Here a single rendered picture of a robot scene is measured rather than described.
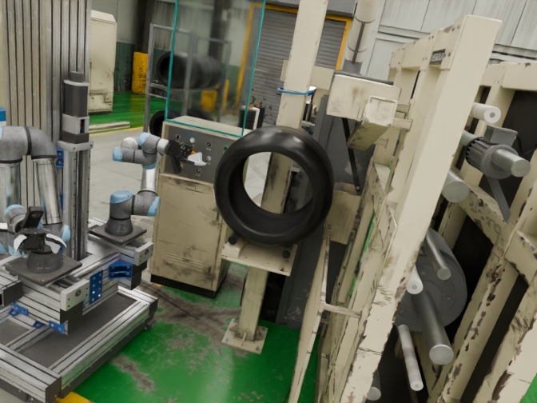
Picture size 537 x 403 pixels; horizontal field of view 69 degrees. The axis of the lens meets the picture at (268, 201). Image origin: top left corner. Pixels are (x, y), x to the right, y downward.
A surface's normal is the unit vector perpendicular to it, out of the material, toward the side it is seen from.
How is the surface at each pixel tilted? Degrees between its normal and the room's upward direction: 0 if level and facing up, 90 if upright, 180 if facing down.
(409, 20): 90
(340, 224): 90
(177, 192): 90
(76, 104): 90
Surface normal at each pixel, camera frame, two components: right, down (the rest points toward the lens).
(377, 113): -0.11, 0.00
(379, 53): -0.35, 0.26
